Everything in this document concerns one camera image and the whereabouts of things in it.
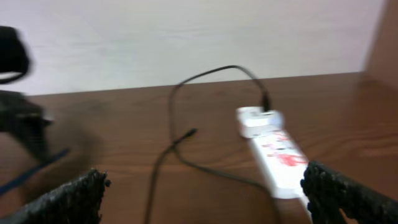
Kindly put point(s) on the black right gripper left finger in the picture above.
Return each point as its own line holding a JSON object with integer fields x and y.
{"x": 75, "y": 202}

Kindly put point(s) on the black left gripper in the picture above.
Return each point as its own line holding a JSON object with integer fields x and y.
{"x": 20, "y": 118}

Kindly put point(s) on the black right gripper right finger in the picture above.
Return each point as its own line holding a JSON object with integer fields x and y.
{"x": 330, "y": 194}

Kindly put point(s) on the blue Galaxy smartphone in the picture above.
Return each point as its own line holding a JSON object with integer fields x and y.
{"x": 19, "y": 180}

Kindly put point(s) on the white charger adapter plug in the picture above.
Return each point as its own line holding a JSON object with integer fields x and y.
{"x": 253, "y": 122}

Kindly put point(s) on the white power strip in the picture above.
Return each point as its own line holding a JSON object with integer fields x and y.
{"x": 281, "y": 162}

